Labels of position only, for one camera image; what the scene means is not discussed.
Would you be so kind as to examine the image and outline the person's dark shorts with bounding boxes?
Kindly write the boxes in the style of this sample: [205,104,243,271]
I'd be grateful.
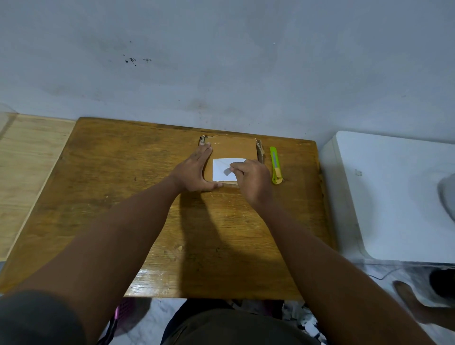
[160,299,320,345]

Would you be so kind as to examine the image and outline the person's left forearm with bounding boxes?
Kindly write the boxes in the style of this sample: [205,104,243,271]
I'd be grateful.
[11,177,186,345]

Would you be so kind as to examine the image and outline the person's dark grey sleeve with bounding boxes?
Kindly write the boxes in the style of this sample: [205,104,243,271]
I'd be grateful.
[0,290,87,345]

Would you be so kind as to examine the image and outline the thin dark cable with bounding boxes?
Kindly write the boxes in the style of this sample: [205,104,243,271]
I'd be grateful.
[368,265,406,282]

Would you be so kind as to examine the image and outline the yellow-green utility knife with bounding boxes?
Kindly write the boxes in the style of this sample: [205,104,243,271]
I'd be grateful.
[269,146,284,185]

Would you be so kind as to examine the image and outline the light wooden board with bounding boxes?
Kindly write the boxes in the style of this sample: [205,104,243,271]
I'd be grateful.
[0,114,76,262]

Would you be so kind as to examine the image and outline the brown cardboard piece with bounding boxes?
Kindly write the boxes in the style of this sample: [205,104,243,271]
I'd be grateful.
[198,135,266,188]

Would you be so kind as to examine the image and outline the person's left hand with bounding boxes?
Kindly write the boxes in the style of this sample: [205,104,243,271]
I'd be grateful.
[170,142,224,195]

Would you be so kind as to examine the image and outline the purple plastic basket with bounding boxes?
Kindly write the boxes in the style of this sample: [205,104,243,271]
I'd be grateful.
[107,298,151,336]

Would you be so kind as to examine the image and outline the white appliance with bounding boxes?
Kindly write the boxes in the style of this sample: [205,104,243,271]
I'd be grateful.
[320,130,455,264]

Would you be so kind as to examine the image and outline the person's foot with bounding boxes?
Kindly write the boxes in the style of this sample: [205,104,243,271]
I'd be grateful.
[394,280,455,332]

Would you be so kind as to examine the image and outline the white paper label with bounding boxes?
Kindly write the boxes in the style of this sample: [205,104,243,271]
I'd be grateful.
[213,158,250,182]

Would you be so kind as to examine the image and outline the person's right forearm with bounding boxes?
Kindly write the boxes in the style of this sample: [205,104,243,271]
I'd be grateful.
[249,198,438,345]

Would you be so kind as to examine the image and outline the person's right hand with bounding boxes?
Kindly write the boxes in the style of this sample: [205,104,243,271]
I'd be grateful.
[229,159,274,209]

